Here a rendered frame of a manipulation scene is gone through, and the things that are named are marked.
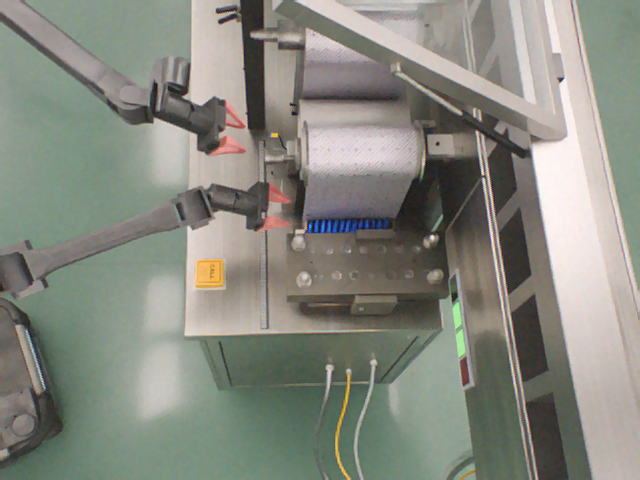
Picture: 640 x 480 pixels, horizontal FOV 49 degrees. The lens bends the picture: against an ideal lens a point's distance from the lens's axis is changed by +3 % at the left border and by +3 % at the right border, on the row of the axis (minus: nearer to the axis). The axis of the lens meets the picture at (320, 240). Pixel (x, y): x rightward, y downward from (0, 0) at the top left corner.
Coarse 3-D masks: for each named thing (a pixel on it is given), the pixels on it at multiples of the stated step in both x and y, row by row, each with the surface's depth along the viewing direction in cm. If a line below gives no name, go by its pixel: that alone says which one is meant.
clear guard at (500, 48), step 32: (352, 0) 87; (384, 0) 92; (416, 0) 96; (448, 0) 102; (480, 0) 108; (512, 0) 115; (416, 32) 94; (448, 32) 99; (480, 32) 105; (512, 32) 111; (480, 64) 102; (512, 64) 108
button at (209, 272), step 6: (198, 264) 175; (204, 264) 175; (210, 264) 175; (216, 264) 175; (222, 264) 176; (198, 270) 175; (204, 270) 175; (210, 270) 175; (216, 270) 175; (222, 270) 175; (198, 276) 174; (204, 276) 174; (210, 276) 174; (216, 276) 174; (222, 276) 175; (198, 282) 173; (204, 282) 174; (210, 282) 174; (216, 282) 174; (222, 282) 174
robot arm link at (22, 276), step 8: (8, 256) 143; (16, 256) 144; (0, 264) 142; (8, 264) 142; (16, 264) 143; (24, 264) 145; (0, 272) 143; (8, 272) 143; (16, 272) 143; (24, 272) 144; (0, 280) 144; (8, 280) 143; (16, 280) 143; (24, 280) 144; (32, 280) 146; (0, 288) 147; (8, 288) 143; (16, 288) 143; (24, 288) 143
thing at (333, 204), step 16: (320, 192) 156; (336, 192) 157; (352, 192) 157; (368, 192) 158; (384, 192) 158; (400, 192) 158; (304, 208) 165; (320, 208) 165; (336, 208) 165; (352, 208) 166; (368, 208) 166; (384, 208) 166
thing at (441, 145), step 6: (426, 138) 152; (432, 138) 151; (438, 138) 151; (444, 138) 152; (450, 138) 152; (426, 144) 151; (432, 144) 151; (438, 144) 151; (444, 144) 151; (450, 144) 152; (426, 150) 152; (432, 150) 150; (438, 150) 150; (444, 150) 151; (450, 150) 151; (432, 156) 151; (438, 156) 151; (444, 156) 151; (450, 156) 151
